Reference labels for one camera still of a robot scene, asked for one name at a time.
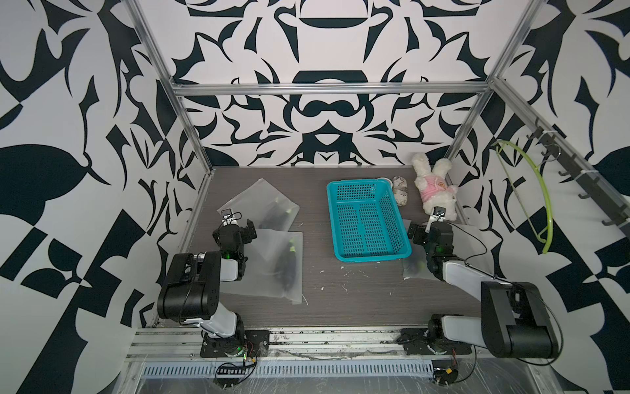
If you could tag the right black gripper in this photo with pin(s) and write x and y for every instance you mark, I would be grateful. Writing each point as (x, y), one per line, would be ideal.
(418, 239)

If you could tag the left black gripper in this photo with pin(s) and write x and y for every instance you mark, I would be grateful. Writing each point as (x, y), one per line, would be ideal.
(243, 232)

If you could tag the translucent zip-top bag top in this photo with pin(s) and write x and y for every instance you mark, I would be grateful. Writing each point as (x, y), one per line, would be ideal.
(469, 247)

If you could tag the translucent zip-top bag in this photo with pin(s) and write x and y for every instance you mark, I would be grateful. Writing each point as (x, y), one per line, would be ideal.
(469, 247)
(255, 201)
(274, 267)

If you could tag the translucent zip-top bag bottom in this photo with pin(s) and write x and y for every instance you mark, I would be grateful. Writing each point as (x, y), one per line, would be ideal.
(274, 267)

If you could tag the dark eggplant five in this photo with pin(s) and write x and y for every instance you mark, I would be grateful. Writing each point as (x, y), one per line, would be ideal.
(286, 267)

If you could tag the teal plastic basket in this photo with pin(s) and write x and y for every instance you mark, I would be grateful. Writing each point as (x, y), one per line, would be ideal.
(366, 224)

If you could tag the dark eggplant three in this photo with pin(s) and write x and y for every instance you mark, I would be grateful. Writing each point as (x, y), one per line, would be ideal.
(276, 217)

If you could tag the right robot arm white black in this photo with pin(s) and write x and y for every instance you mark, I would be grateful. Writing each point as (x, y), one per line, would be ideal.
(515, 321)

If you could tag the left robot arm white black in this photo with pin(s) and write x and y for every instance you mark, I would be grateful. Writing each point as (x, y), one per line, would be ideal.
(190, 294)

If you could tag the white plush bunny pink shirt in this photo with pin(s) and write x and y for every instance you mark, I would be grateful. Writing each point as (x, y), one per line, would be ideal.
(432, 185)

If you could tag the small white round clock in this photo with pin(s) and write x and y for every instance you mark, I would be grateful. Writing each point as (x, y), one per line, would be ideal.
(386, 180)

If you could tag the green plastic hanger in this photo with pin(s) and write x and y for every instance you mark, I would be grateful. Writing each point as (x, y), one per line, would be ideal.
(545, 235)

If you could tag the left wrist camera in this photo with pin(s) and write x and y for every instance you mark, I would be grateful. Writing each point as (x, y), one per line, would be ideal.
(229, 217)

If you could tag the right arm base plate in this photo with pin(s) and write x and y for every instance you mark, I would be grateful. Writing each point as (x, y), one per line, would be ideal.
(423, 341)

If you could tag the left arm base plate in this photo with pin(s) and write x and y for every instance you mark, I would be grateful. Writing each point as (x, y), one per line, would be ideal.
(246, 343)

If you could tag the aluminium frame rail front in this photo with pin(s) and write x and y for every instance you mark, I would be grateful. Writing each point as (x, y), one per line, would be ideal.
(297, 344)

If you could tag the black wall hook rack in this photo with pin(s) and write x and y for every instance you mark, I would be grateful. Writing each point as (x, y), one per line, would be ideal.
(576, 168)

